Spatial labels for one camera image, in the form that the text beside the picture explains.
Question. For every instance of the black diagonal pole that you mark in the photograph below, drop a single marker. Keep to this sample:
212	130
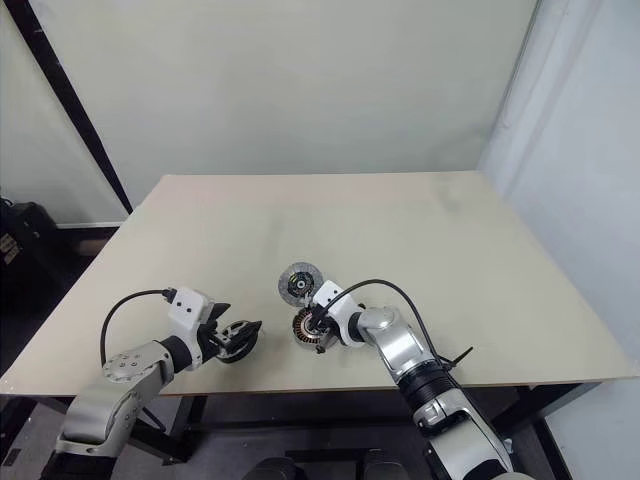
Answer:
75	100

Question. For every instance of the spoked copper-wound rotor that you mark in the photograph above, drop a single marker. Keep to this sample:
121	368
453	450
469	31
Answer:
305	330

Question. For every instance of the dark rounded shape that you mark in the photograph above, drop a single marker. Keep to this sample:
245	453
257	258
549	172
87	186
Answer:
275	470
390	467

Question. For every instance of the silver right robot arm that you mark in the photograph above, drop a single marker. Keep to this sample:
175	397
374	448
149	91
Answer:
400	345

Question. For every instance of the black zip tie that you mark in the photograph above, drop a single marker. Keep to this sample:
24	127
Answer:
457	359

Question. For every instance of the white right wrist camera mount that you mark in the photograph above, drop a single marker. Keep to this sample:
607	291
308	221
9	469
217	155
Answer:
345	310

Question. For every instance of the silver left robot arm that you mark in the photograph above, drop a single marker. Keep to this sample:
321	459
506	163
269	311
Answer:
130	365

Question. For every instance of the black metal table frame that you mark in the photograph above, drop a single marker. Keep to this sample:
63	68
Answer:
190	420

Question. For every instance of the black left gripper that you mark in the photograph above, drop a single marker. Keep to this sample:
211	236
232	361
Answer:
215	340

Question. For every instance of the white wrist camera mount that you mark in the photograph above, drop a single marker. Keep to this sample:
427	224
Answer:
186	310
345	310

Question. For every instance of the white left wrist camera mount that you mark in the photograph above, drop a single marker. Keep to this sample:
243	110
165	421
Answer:
186	310

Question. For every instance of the round grey motor lid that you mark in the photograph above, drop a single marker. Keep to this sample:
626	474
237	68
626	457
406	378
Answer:
297	284

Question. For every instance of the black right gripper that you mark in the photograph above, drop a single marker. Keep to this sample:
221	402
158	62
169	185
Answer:
332	336

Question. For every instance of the black equipment case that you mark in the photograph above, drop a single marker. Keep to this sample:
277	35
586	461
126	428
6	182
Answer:
30	240

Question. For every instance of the round grey motor housing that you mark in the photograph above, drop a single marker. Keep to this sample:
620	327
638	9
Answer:
231	359

